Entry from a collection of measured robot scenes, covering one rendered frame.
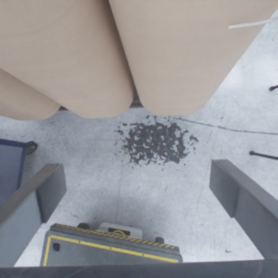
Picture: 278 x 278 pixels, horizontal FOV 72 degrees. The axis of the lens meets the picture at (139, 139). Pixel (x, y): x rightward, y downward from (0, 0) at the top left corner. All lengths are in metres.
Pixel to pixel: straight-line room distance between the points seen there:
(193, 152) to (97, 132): 0.67
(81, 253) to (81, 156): 0.61
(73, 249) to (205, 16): 1.08
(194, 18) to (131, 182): 1.07
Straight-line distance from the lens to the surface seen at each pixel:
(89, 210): 1.42
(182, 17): 0.45
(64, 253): 1.18
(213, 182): 0.17
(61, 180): 0.17
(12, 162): 1.52
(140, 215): 1.35
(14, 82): 1.01
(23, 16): 0.50
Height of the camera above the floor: 1.30
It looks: 80 degrees down
